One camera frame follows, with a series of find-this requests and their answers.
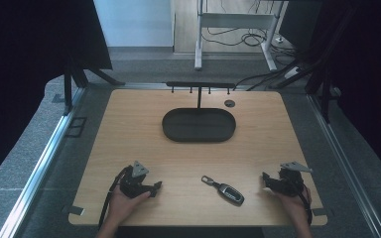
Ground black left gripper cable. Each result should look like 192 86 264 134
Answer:
97 166 131 230

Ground dark curtain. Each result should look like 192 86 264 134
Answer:
306 0 381 187
0 0 114 191

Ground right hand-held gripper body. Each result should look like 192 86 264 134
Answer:
268 161 314 198

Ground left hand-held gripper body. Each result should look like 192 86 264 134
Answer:
118 160 157 199

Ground white metal desk frame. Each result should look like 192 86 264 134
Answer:
193 0 288 72

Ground black floor cables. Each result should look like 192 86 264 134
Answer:
200 27 300 67

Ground dark monitor panel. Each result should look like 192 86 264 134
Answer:
278 0 323 52

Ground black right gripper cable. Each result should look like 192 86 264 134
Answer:
298 183 314 226

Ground black key rack with tray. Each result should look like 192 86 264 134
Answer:
161 80 237 144

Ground person's right hand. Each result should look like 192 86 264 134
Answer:
271 185 313 230

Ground white power strip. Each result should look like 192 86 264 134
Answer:
283 66 302 79

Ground black metal stand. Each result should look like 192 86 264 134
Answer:
304 62 342 124
62 58 126 116

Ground aluminium rail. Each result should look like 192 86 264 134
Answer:
84 81 256 91
0 86 87 238
307 93 381 238

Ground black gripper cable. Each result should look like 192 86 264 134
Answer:
298 183 314 226
97 166 131 230

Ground black car key with ring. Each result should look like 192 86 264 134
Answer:
200 175 246 207

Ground person's left hand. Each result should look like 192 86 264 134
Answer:
106 189 152 230

